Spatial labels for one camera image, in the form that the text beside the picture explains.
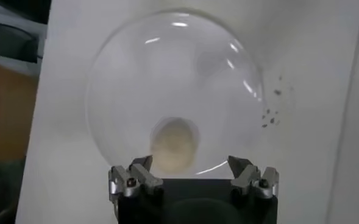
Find white steamed baozi bun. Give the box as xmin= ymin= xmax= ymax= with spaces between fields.
xmin=150 ymin=117 xmax=200 ymax=176

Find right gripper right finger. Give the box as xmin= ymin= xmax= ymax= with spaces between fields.
xmin=227 ymin=155 xmax=280 ymax=201

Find round white plate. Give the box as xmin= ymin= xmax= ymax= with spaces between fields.
xmin=86 ymin=8 xmax=265 ymax=178

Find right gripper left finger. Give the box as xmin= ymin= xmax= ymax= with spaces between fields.
xmin=108 ymin=154 xmax=165 ymax=203

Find dark crumb specks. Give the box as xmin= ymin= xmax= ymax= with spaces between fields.
xmin=260 ymin=74 xmax=294 ymax=128

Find white black robot base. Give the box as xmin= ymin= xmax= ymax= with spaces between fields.
xmin=0 ymin=0 xmax=51 ymax=77

